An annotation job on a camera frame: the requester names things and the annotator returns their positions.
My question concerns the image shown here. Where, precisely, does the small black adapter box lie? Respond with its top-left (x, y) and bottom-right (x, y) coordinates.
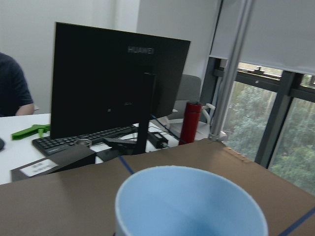
top-left (147, 132), bottom-right (168, 148)

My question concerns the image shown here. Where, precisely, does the black Huawei monitor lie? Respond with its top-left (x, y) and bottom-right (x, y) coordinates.
top-left (50, 22), bottom-right (190, 154)

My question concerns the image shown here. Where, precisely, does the black box with label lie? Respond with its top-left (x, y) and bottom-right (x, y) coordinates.
top-left (10, 145), bottom-right (96, 182)

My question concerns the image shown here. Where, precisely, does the green plastic tool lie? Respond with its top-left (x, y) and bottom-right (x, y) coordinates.
top-left (11, 124), bottom-right (50, 141)

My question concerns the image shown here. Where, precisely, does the black keyboard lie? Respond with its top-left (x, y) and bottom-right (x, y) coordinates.
top-left (32, 125), bottom-right (138, 156)

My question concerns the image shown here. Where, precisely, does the light blue plastic cup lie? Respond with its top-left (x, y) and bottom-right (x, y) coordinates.
top-left (115, 166), bottom-right (268, 236)

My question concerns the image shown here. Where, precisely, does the grey office chair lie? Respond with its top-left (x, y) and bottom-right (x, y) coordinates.
top-left (167, 74), bottom-right (216, 140)

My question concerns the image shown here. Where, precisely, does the red thermos bottle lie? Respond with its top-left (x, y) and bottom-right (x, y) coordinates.
top-left (179, 102), bottom-right (202, 145)

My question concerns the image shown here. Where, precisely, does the person in dark shirt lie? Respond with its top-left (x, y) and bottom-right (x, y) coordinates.
top-left (0, 53), bottom-right (34, 117)

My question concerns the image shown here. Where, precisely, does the aluminium frame post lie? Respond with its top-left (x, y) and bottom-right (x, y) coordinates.
top-left (209, 0), bottom-right (253, 141)

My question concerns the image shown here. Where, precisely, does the white roller blind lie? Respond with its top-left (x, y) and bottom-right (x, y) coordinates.
top-left (209, 0), bottom-right (315, 76)

